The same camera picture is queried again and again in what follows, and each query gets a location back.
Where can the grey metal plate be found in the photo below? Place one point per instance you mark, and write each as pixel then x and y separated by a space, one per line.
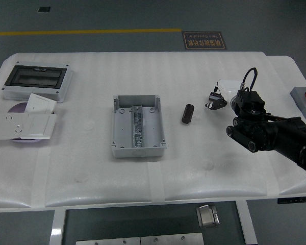
pixel 108 241
pixel 172 239

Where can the metal rail in junction box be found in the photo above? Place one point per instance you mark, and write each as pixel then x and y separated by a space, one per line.
pixel 137 127

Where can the grey box with dark window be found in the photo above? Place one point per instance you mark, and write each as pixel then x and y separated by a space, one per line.
pixel 35 77

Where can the white table leg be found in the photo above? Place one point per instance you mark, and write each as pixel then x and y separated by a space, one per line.
pixel 58 227
pixel 247 224

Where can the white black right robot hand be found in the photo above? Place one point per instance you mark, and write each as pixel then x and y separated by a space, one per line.
pixel 228 86

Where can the purple round plate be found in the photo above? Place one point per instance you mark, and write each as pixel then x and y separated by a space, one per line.
pixel 16 108

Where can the white foam mat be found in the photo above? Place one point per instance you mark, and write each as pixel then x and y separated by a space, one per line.
pixel 91 76

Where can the white switch panel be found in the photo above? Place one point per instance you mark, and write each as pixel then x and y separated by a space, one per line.
pixel 39 103
pixel 39 125

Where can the dark floor hatch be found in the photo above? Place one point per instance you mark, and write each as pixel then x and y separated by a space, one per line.
pixel 44 9

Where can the silver metal bracket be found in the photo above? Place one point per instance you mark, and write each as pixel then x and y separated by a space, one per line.
pixel 207 215

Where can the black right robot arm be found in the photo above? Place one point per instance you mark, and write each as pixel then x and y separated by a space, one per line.
pixel 270 132

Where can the white wall socket panel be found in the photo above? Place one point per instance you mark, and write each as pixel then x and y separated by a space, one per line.
pixel 9 126

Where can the brown floor sign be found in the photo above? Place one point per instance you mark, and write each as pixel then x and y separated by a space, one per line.
pixel 204 40

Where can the grey square base block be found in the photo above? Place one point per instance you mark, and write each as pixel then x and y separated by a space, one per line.
pixel 303 107

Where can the open grey junction box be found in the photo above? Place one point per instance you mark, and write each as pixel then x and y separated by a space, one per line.
pixel 122 127

